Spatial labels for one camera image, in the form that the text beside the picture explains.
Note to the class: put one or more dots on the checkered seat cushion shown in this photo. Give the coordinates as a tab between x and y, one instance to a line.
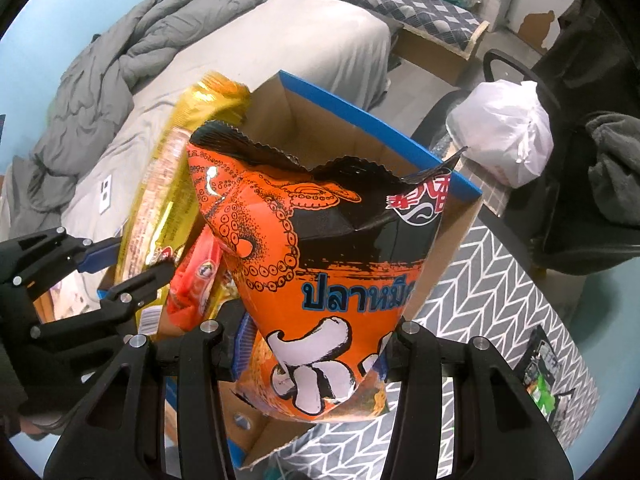
492	192

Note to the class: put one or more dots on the person's left hand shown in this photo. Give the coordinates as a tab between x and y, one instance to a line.
37	424

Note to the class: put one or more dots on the blue patterned blanket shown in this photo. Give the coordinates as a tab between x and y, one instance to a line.
400	2

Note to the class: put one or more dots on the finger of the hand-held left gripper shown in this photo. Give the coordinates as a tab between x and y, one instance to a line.
100	257
145	282

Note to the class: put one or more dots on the bed with grey sheet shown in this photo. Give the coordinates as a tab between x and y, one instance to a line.
300	45

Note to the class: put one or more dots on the black snack packet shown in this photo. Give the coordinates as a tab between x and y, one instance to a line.
540	355

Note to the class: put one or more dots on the white plastic bag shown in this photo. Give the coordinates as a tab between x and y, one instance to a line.
500	130

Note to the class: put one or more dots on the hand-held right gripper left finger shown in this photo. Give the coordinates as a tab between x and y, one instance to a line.
244	347

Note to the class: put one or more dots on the black office chair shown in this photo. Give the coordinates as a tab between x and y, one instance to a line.
575	60
435	115

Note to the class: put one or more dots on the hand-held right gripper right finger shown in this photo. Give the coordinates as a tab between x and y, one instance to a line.
400	355

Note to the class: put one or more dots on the white label tag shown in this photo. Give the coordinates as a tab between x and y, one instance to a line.
106	195

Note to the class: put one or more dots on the red snack packet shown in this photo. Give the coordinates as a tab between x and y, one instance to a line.
197	270

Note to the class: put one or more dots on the orange octopus snack bag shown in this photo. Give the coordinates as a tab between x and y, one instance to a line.
325	240

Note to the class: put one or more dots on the blue-edged cardboard box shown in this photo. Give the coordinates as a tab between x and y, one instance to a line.
350	130

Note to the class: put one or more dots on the green snack packet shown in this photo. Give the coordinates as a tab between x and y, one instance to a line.
547	400

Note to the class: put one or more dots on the grey comforter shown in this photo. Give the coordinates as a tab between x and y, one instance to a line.
100	85

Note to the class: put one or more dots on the long yellow snack packet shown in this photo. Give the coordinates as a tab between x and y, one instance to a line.
170	185

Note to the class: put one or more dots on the wooden bed frame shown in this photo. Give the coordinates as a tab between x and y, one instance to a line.
440	55

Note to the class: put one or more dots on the grey fleece garment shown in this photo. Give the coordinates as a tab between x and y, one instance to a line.
615	170

